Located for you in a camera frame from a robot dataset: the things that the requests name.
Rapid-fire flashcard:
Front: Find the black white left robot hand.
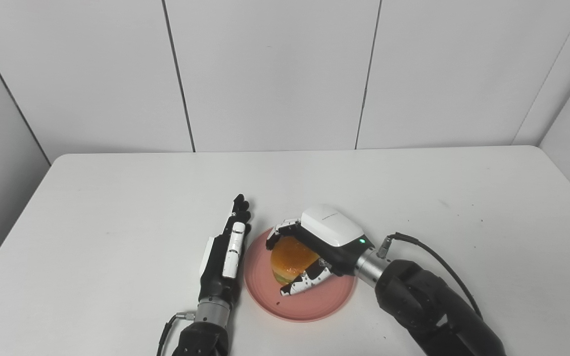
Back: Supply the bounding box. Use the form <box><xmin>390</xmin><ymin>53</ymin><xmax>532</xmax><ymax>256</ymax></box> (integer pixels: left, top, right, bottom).
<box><xmin>198</xmin><ymin>194</ymin><xmax>252</xmax><ymax>304</ymax></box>

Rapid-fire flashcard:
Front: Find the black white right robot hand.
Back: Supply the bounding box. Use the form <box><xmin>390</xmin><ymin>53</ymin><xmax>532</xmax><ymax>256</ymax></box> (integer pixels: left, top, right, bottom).
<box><xmin>266</xmin><ymin>204</ymin><xmax>375</xmax><ymax>297</ymax></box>

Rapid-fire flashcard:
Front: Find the toy hamburger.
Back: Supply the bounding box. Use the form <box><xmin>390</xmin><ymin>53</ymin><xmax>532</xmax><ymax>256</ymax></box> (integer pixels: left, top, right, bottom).
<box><xmin>271</xmin><ymin>236</ymin><xmax>322</xmax><ymax>286</ymax></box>

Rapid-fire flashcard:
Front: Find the pink plastic plate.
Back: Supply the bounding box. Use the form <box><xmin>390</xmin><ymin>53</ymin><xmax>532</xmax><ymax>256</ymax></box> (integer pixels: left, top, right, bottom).
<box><xmin>244</xmin><ymin>226</ymin><xmax>357</xmax><ymax>323</ymax></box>

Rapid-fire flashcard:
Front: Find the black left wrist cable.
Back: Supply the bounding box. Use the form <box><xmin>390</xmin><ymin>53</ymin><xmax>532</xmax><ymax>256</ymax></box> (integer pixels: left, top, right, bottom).
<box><xmin>156</xmin><ymin>311</ymin><xmax>196</xmax><ymax>356</ymax></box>

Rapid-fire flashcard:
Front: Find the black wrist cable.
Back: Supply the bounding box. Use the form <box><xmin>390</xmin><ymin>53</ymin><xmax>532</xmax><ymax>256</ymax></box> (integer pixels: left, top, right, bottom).
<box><xmin>156</xmin><ymin>311</ymin><xmax>196</xmax><ymax>356</ymax></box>
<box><xmin>377</xmin><ymin>232</ymin><xmax>484</xmax><ymax>320</ymax></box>

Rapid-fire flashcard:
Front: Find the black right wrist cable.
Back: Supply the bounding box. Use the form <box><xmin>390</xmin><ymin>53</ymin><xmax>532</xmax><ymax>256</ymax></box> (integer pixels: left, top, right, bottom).
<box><xmin>377</xmin><ymin>232</ymin><xmax>484</xmax><ymax>320</ymax></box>

